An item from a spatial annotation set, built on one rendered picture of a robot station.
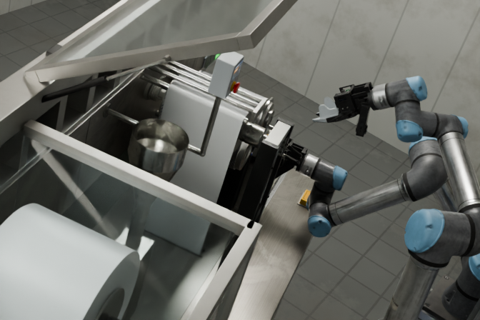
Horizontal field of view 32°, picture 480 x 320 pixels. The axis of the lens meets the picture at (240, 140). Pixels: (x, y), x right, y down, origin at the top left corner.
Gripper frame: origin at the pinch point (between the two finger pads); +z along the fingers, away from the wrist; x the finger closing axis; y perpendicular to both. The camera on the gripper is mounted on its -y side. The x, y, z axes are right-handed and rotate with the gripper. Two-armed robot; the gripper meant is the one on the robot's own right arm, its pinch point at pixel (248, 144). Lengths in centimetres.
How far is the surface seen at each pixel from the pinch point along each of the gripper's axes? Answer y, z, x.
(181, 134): 43, 4, 72
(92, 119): 34, 29, 69
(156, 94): 25.7, 25.3, 33.7
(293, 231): -18.9, -26.4, 9.7
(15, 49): -109, 182, -155
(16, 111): 56, 29, 108
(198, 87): 37, 12, 38
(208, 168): 14.3, 1.7, 41.3
